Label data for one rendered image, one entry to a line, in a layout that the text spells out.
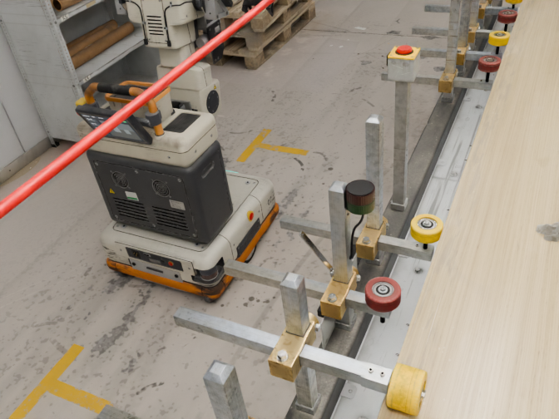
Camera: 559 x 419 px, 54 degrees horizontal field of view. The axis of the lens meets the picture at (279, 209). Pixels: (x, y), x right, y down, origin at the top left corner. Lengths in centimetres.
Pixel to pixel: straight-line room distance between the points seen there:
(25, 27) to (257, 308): 217
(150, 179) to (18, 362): 98
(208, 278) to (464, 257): 130
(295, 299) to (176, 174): 124
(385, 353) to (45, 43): 275
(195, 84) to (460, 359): 166
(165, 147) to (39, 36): 165
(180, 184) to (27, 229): 138
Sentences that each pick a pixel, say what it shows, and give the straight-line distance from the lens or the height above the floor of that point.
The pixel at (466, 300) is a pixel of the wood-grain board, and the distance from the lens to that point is 126.
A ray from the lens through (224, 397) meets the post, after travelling 85.
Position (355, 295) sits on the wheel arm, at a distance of 131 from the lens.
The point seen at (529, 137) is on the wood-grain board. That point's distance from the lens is 181.
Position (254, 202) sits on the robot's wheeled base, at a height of 27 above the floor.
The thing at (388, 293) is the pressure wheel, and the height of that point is 91.
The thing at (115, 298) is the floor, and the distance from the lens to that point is 271.
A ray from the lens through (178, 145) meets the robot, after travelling 208.
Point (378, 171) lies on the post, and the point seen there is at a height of 102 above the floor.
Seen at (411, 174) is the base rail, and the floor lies 70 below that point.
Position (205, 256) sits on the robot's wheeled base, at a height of 28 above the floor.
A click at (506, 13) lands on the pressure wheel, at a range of 274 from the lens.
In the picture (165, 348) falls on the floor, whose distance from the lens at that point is 242.
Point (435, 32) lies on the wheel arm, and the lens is 280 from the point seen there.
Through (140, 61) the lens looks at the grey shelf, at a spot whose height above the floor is 24.
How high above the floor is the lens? 183
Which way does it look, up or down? 38 degrees down
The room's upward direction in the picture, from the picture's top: 8 degrees counter-clockwise
